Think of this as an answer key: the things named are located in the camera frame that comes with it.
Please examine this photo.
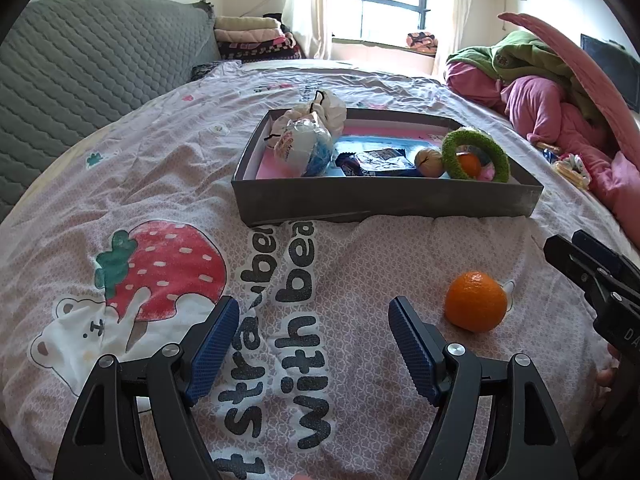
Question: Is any orange tangerine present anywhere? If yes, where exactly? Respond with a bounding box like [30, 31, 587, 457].
[444, 271, 508, 334]
[457, 152, 483, 180]

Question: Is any green fuzzy ring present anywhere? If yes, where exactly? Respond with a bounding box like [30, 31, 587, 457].
[440, 127, 511, 184]

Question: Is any walnut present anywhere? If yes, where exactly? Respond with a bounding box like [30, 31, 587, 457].
[414, 148, 445, 178]

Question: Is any blue oreo cookie packet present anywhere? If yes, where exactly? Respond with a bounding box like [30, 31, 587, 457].
[335, 148, 420, 177]

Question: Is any red white toy egg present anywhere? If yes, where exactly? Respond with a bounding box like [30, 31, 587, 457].
[273, 112, 333, 178]

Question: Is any person's right hand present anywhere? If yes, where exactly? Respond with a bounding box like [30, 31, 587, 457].
[596, 344, 620, 388]

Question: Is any pink quilt pile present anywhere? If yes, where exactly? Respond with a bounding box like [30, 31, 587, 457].
[446, 13, 639, 243]

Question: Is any pink strawberry bed sheet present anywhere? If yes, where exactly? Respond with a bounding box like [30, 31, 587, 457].
[1, 65, 639, 479]

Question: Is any black television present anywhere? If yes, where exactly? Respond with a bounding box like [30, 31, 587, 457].
[580, 34, 640, 113]

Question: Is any green blanket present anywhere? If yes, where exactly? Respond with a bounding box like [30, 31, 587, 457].
[446, 29, 604, 125]

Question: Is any patterned bag on sill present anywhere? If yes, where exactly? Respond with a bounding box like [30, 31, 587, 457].
[406, 30, 438, 58]

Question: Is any pink blue book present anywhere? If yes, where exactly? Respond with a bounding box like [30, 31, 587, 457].
[239, 119, 455, 180]

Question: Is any grey cardboard box tray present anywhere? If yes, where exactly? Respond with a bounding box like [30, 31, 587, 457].
[231, 108, 544, 226]

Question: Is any right cream curtain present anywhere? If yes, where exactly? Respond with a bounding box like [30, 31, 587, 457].
[431, 0, 472, 80]

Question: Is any cream curtain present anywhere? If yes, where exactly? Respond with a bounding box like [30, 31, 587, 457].
[282, 0, 332, 60]
[431, 0, 472, 80]

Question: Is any grey quilted headboard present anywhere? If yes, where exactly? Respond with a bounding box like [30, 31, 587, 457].
[1, 0, 220, 216]

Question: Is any left cream curtain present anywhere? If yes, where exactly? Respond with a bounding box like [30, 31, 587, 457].
[282, 0, 332, 60]

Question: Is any folded blankets stack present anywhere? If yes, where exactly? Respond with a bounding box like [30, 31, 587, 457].
[214, 16, 305, 63]

